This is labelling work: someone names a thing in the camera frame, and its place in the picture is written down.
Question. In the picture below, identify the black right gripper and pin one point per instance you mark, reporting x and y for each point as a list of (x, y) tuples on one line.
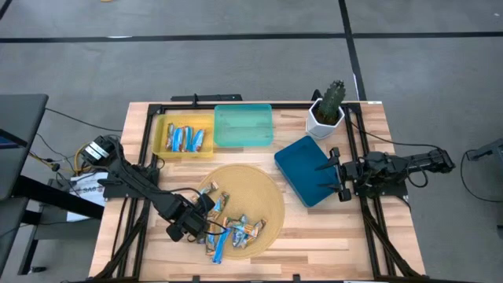
[(347, 171)]

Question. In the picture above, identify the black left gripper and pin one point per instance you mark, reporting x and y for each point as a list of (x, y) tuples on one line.
[(190, 220)]

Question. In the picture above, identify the blue granola bar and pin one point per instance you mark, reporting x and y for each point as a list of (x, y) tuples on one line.
[(177, 140), (188, 138), (198, 140), (170, 135), (222, 247)]

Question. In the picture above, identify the round woven straw placemat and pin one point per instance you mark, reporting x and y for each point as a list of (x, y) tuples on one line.
[(255, 188)]

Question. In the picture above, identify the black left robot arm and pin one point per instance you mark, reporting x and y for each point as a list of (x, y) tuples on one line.
[(133, 178)]

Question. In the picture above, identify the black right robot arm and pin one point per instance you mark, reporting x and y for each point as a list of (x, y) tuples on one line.
[(416, 161)]

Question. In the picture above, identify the dark blue plastic tray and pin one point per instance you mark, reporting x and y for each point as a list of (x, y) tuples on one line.
[(298, 173)]

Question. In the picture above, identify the white hexagonal plant pot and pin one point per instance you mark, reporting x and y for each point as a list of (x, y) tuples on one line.
[(314, 127)]

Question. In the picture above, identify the green cactus plant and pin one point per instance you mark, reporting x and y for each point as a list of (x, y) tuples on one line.
[(333, 98)]

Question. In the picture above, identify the teal plastic bin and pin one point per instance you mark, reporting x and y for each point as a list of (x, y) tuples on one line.
[(243, 126)]

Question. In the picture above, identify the yellow plastic bin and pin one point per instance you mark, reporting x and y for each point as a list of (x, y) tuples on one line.
[(161, 122)]

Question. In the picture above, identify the black bar device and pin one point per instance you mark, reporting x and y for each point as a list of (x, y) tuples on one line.
[(212, 98)]

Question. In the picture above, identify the white printed paper sheet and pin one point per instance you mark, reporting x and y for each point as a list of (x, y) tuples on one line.
[(84, 184)]

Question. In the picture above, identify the black desk beam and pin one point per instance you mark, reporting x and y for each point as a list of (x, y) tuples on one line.
[(59, 196)]

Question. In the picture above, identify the grey furniture leg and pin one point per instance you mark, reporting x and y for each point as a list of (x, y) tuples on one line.
[(487, 149)]

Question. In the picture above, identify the dark grey desk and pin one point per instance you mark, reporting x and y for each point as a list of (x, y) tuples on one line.
[(23, 118)]

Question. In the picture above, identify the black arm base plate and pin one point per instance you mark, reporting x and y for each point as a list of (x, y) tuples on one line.
[(393, 192), (114, 190)]

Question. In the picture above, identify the black aluminium table frame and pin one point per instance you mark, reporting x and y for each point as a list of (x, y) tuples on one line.
[(188, 106)]

